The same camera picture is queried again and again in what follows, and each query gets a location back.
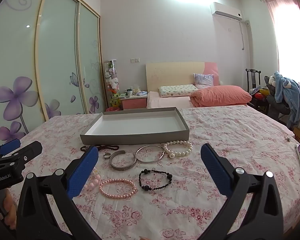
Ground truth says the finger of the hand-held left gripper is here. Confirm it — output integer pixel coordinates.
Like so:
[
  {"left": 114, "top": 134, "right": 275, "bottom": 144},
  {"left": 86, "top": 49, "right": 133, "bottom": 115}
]
[
  {"left": 0, "top": 141, "right": 43, "bottom": 172},
  {"left": 0, "top": 139, "right": 22, "bottom": 159}
]

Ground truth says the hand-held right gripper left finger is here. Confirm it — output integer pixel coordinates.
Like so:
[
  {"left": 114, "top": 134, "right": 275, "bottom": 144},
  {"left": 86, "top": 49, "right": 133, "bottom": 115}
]
[{"left": 15, "top": 144, "right": 102, "bottom": 240}]

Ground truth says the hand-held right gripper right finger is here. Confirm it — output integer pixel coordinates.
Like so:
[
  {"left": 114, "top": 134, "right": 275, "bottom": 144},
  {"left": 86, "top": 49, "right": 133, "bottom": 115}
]
[{"left": 197, "top": 143, "right": 285, "bottom": 240}]

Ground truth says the large pale pink bead bracelet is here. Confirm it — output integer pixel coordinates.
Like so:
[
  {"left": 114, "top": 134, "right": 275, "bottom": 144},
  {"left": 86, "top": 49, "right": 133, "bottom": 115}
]
[{"left": 86, "top": 167, "right": 101, "bottom": 191}]

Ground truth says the dark red bead bracelet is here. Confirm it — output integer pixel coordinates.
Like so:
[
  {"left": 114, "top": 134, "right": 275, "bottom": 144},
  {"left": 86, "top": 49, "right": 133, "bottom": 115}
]
[{"left": 80, "top": 144, "right": 120, "bottom": 152}]

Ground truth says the pink pearl bracelet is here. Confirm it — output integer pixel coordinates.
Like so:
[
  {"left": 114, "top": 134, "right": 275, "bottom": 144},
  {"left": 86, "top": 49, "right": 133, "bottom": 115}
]
[{"left": 99, "top": 178, "right": 136, "bottom": 200}]

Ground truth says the wide silver cuff bangle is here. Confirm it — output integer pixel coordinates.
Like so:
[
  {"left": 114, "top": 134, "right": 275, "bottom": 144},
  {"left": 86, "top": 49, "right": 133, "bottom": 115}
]
[{"left": 109, "top": 150, "right": 137, "bottom": 172}]

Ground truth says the white pearl bracelet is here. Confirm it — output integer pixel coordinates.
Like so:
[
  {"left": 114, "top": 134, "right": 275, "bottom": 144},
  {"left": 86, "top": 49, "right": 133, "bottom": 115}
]
[{"left": 163, "top": 140, "right": 194, "bottom": 159}]

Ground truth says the black bead bracelet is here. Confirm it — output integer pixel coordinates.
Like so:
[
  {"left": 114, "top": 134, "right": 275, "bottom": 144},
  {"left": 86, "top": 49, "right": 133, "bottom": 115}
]
[{"left": 139, "top": 169, "right": 173, "bottom": 192}]

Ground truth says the thin silver bangle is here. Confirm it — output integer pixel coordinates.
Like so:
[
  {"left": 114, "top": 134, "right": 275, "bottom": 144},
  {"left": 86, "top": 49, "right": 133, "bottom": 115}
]
[{"left": 135, "top": 144, "right": 166, "bottom": 163}]

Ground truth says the grey cardboard tray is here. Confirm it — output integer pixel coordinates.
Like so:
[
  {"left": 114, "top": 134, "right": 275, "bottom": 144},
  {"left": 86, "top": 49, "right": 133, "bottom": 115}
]
[{"left": 80, "top": 107, "right": 190, "bottom": 146}]

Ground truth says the person's left hand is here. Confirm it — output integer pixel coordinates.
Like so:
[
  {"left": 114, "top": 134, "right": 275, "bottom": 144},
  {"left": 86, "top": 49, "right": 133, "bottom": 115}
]
[{"left": 1, "top": 188, "right": 17, "bottom": 231}]

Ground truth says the pink floral tablecloth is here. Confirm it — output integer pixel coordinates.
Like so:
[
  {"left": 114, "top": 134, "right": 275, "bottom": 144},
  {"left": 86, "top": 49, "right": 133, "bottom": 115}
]
[{"left": 5, "top": 104, "right": 300, "bottom": 240}]

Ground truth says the folded salmon quilt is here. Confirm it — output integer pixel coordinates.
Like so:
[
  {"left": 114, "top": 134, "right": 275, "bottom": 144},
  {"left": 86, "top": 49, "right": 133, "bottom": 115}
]
[{"left": 190, "top": 85, "right": 253, "bottom": 108}]

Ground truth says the yellow green plush toy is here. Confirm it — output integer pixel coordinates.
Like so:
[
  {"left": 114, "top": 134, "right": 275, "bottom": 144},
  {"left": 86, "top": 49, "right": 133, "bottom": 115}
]
[{"left": 110, "top": 92, "right": 121, "bottom": 107}]

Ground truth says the pink and beige nightstand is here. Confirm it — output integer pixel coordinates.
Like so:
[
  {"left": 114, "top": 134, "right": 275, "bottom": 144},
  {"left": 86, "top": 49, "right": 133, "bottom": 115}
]
[{"left": 121, "top": 94, "right": 148, "bottom": 110}]

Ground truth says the white floral pillow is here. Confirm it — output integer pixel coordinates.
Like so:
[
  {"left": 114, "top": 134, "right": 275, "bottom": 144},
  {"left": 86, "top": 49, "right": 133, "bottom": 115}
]
[{"left": 158, "top": 84, "right": 198, "bottom": 98}]

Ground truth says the grey office chair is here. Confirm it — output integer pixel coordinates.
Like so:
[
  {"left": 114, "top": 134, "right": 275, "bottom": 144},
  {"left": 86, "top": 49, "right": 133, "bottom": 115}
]
[{"left": 263, "top": 76, "right": 292, "bottom": 122}]

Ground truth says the glass wardrobe with purple flowers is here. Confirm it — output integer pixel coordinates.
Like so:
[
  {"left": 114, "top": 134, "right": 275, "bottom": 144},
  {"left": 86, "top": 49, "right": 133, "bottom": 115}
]
[{"left": 0, "top": 0, "right": 108, "bottom": 143}]

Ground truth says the lavender print pillow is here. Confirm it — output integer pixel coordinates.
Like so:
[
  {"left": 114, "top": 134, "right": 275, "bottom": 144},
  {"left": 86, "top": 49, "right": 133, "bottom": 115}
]
[{"left": 193, "top": 73, "right": 214, "bottom": 89}]

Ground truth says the plush toy display tower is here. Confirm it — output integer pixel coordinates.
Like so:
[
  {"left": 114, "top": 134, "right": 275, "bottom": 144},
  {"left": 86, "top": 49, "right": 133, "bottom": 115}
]
[{"left": 103, "top": 59, "right": 121, "bottom": 108}]

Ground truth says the dark wooden chair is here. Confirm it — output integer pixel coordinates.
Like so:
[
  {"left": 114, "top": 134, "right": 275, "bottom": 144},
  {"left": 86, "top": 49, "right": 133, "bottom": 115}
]
[{"left": 245, "top": 68, "right": 268, "bottom": 110}]

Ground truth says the blue plush robe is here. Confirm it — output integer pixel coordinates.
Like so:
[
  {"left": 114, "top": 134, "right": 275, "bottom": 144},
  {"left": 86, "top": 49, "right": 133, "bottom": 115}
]
[{"left": 273, "top": 71, "right": 300, "bottom": 128}]

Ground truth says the pink bed with beige headboard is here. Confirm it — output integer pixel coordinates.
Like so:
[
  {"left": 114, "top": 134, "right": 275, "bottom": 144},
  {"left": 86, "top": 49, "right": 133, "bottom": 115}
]
[{"left": 145, "top": 61, "right": 250, "bottom": 109}]

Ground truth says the pink curtain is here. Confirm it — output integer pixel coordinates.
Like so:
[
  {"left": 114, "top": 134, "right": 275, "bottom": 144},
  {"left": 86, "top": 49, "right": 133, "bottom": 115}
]
[{"left": 264, "top": 0, "right": 300, "bottom": 98}]

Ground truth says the white air conditioner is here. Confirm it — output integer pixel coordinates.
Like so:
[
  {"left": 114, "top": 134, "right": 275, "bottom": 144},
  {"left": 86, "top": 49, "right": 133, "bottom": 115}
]
[{"left": 210, "top": 2, "right": 243, "bottom": 22}]

